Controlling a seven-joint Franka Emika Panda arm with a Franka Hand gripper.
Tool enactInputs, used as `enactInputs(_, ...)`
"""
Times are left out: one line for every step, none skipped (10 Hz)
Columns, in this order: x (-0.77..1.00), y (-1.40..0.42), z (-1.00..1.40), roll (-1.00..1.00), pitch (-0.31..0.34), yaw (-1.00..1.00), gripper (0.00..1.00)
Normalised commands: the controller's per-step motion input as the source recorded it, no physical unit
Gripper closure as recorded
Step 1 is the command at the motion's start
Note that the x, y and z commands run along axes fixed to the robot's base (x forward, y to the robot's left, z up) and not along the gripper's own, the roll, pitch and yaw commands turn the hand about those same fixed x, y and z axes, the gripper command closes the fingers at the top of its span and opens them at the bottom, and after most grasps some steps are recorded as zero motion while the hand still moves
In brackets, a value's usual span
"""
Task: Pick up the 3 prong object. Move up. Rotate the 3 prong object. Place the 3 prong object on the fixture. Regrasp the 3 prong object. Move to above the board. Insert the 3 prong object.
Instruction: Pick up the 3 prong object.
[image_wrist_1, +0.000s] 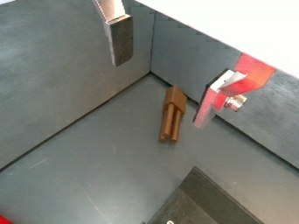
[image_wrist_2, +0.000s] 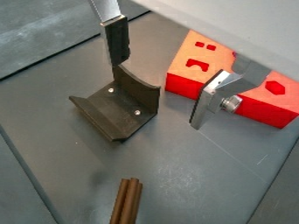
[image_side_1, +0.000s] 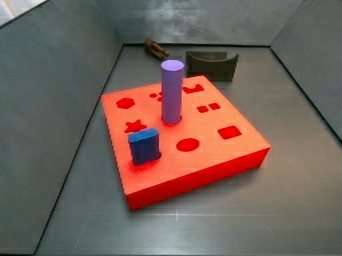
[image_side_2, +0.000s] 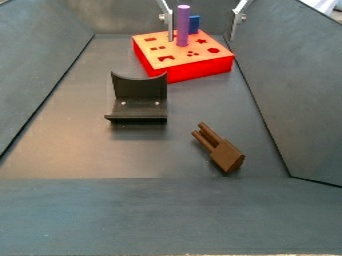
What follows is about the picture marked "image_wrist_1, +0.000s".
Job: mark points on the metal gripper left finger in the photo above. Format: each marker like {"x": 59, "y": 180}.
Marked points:
{"x": 119, "y": 29}

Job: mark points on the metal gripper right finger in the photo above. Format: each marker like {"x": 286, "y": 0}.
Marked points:
{"x": 225, "y": 92}

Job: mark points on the brown three prong object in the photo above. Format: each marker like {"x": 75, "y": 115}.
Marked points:
{"x": 174, "y": 109}

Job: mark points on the black curved fixture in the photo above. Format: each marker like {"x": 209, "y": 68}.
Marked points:
{"x": 201, "y": 202}

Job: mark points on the red shape sorter block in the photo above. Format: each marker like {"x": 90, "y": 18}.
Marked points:
{"x": 5, "y": 220}

